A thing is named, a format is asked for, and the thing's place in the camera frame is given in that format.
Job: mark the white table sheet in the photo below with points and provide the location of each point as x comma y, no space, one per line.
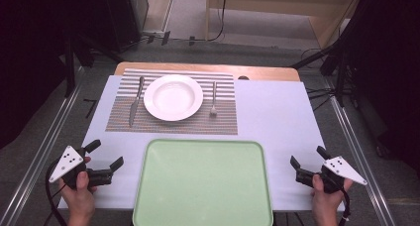
274,113

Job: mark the black equipment case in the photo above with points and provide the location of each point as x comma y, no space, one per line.
122,21

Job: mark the metal floor rail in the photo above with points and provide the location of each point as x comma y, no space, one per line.
36,168
358,155

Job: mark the dark curtain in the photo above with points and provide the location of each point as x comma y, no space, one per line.
389,70
26,70

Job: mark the white plate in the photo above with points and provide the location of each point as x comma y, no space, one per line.
173,97

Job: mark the black metal stand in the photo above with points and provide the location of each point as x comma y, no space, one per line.
69,74
340,87

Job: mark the green tray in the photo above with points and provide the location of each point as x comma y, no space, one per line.
203,183

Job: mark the person's left hand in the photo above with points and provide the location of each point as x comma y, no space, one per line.
77,201

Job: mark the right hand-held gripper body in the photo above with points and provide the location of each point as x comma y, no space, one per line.
343,169

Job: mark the silver knife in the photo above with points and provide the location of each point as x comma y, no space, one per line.
135,103

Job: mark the silver fork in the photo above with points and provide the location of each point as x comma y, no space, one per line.
214,97

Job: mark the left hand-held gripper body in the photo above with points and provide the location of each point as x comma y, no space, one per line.
67,161

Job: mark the light wooden shelf unit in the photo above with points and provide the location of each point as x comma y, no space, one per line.
264,8

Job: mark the person's right hand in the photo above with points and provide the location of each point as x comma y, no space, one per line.
327,204

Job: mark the striped woven placemat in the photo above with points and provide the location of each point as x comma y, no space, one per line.
185,127

